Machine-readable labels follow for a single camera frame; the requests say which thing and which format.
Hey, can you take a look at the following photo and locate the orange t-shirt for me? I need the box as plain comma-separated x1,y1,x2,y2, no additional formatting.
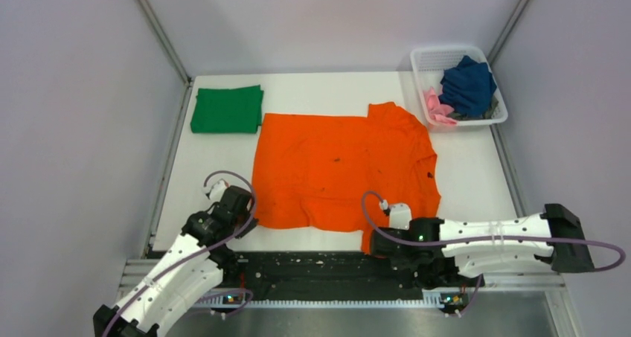
252,102,441,252

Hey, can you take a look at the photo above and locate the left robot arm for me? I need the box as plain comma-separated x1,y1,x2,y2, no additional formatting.
93,180,255,336

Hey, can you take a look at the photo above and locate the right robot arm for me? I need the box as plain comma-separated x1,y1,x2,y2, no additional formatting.
368,203,595,286

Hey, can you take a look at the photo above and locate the folded green t-shirt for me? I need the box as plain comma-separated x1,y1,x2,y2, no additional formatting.
190,86,264,134

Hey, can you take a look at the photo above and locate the pink t-shirt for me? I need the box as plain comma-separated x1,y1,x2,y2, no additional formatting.
423,87,458,126

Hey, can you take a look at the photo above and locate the dark grey t-shirt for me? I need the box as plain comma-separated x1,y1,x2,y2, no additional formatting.
448,97,499,121

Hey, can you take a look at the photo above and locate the dark blue t-shirt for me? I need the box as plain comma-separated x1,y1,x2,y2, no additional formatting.
439,55,497,116

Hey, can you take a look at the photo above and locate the white plastic basket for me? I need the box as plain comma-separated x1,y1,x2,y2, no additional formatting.
410,45,508,132

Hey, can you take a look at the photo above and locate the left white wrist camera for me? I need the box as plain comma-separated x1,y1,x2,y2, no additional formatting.
202,179,229,202

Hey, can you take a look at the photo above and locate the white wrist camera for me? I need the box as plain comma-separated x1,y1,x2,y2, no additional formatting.
379,200,412,230
202,179,229,202

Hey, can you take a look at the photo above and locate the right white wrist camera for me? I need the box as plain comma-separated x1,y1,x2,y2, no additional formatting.
379,200,412,230

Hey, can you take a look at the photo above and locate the aluminium frame rail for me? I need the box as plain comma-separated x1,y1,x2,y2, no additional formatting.
118,258,568,311

